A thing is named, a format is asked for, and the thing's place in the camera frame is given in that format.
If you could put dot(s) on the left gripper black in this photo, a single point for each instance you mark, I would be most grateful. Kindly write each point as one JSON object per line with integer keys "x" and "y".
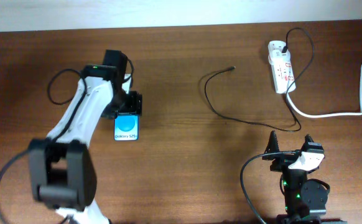
{"x": 134, "y": 107}

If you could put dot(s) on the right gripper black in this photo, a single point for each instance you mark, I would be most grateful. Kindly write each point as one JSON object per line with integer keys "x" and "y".
{"x": 283, "y": 160}

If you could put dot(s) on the blue Galaxy smartphone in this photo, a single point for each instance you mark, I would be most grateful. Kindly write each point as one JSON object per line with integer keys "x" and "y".
{"x": 126, "y": 128}

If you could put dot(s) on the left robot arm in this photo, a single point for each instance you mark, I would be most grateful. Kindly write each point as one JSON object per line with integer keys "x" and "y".
{"x": 61, "y": 171}

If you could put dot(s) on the white charger adapter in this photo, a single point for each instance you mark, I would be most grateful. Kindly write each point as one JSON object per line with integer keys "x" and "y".
{"x": 277, "y": 56}

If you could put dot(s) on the white power strip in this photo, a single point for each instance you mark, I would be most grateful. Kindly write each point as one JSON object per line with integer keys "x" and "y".
{"x": 282, "y": 73}

